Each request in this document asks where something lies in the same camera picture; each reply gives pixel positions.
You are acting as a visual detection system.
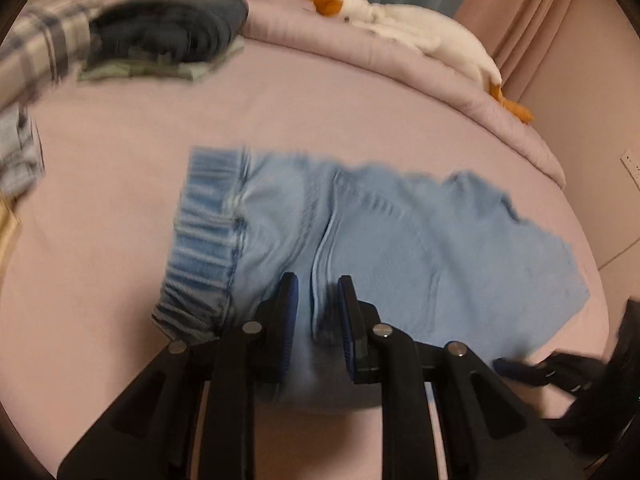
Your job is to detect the light blue denim pants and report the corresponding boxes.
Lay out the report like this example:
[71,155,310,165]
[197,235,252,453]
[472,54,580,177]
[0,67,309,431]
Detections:
[152,148,589,410]

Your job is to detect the yellow cloth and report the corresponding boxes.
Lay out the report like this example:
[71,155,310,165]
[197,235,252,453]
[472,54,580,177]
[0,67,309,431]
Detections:
[0,197,21,273]

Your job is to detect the crumpled blue-grey cloth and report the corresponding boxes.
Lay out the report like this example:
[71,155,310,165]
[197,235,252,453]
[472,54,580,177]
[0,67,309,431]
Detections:
[1,103,46,200]

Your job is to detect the white goose plush toy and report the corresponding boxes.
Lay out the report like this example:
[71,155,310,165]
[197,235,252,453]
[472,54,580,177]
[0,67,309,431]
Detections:
[309,0,533,124]

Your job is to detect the light green folded garment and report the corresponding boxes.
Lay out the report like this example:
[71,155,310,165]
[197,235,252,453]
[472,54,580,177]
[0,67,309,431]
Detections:
[77,36,245,82]

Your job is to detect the plaid pillow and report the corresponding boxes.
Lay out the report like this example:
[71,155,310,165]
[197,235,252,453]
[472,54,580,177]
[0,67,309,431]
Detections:
[1,0,100,108]

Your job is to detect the dark blue folded jeans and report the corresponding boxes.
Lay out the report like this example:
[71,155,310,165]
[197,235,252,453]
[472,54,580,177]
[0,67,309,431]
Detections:
[88,0,248,65]

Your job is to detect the pink quilted comforter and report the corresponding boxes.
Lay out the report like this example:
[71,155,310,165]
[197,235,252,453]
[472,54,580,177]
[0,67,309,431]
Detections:
[74,0,568,190]

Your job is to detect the white wall socket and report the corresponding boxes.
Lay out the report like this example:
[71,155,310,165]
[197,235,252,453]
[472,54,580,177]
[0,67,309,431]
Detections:
[620,148,640,188]

